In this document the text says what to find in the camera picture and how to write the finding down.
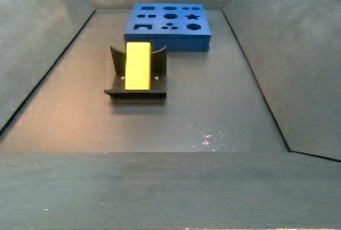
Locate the black curved fixture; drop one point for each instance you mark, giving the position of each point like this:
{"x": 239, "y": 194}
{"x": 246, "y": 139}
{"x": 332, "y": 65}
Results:
{"x": 158, "y": 89}

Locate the blue foam shape board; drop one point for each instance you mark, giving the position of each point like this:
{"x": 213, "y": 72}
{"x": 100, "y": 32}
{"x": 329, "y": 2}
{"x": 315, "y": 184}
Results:
{"x": 172, "y": 25}

